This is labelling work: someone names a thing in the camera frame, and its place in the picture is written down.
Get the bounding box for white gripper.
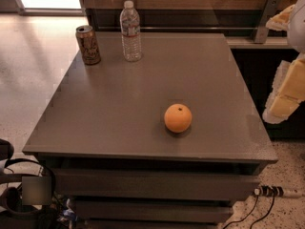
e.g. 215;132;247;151
262;0;305;124

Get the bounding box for clear plastic water bottle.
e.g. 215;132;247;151
120;0;142;62

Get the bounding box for orange fruit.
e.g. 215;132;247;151
164;104;193;134

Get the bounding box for grey drawer cabinet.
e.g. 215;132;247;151
25;32;277;229

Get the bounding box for brown gold drink can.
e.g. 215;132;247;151
75;25;101;65

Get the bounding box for white power strip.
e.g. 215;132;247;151
253;185;303;198

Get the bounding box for black power cable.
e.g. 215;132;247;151
249;194;276;229
222;194;260;229

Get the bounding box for grey metal wall bracket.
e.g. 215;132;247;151
252;0;281;44

